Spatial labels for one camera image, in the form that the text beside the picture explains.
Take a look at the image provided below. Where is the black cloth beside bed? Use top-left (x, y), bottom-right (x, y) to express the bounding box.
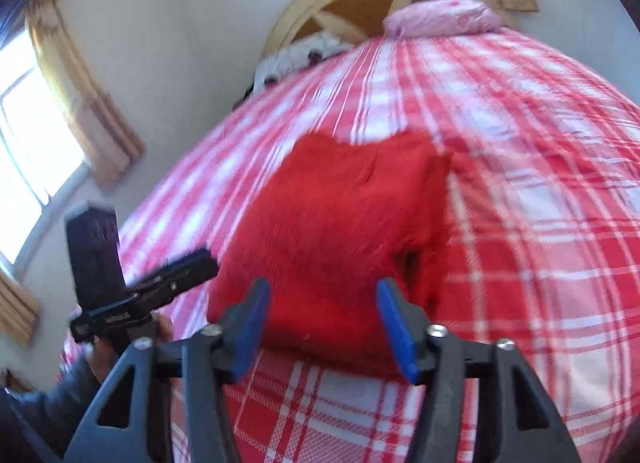
top-left (232, 85), bottom-right (254, 111)

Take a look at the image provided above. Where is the red white plaid bedspread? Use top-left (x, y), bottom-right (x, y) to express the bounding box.
top-left (120, 30), bottom-right (639, 462)

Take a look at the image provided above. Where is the side window frame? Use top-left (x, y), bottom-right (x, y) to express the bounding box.
top-left (1, 30), bottom-right (85, 275)

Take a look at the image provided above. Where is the person's left hand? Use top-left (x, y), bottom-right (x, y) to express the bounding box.
top-left (85, 313), bottom-right (174, 383)

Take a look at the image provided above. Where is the grey patterned pillow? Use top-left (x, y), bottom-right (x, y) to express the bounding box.
top-left (252, 30), bottom-right (354, 94)

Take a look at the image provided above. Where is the yellow curtain side window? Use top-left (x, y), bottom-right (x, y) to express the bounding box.
top-left (23, 0), bottom-right (146, 191)

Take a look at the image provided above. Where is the red embroidered knit sweater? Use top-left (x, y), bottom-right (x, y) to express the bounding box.
top-left (206, 131), bottom-right (451, 379)

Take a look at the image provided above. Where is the pink pillow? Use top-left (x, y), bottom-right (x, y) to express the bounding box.
top-left (383, 0), bottom-right (503, 39)

